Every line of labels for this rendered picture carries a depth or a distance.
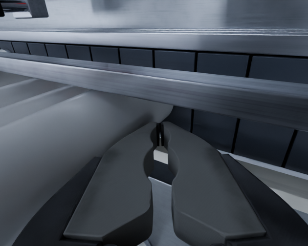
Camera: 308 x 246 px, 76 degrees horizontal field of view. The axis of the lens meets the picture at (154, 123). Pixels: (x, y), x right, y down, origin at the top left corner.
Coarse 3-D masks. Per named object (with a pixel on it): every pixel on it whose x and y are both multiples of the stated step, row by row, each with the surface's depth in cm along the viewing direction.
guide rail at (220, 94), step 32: (0, 64) 15; (32, 64) 12; (64, 64) 11; (96, 64) 11; (128, 96) 10; (160, 96) 9; (192, 96) 8; (224, 96) 7; (256, 96) 7; (288, 96) 6
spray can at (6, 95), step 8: (32, 80) 19; (40, 80) 19; (0, 88) 17; (8, 88) 17; (16, 88) 17; (24, 88) 18; (32, 88) 18; (40, 88) 18; (48, 88) 19; (0, 96) 16; (8, 96) 16; (16, 96) 17; (24, 96) 17; (32, 96) 17; (0, 104) 16; (8, 104) 16
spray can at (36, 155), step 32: (96, 96) 12; (0, 128) 9; (32, 128) 9; (64, 128) 9; (96, 128) 10; (128, 128) 12; (0, 160) 7; (32, 160) 8; (64, 160) 9; (0, 192) 7; (32, 192) 8; (0, 224) 7
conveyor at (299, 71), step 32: (128, 64) 19; (160, 64) 17; (192, 64) 16; (224, 64) 14; (256, 64) 13; (288, 64) 12; (192, 128) 19; (224, 128) 17; (256, 128) 15; (288, 128) 14; (256, 160) 16; (288, 160) 15
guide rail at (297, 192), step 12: (156, 156) 17; (252, 168) 15; (264, 168) 15; (264, 180) 14; (276, 180) 13; (288, 180) 13; (300, 180) 13; (276, 192) 13; (288, 192) 13; (300, 192) 13; (288, 204) 13; (300, 204) 12
